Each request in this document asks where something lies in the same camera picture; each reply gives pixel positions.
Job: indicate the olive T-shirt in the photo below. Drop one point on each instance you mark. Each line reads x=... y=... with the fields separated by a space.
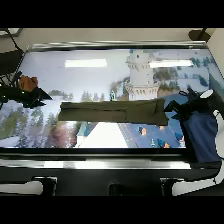
x=113 y=111

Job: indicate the black garment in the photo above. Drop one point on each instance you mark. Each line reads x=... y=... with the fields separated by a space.
x=188 y=146

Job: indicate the black chair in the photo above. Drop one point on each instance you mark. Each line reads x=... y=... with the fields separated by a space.
x=8 y=61

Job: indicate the blue garment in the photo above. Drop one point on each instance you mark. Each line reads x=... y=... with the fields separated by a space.
x=200 y=136

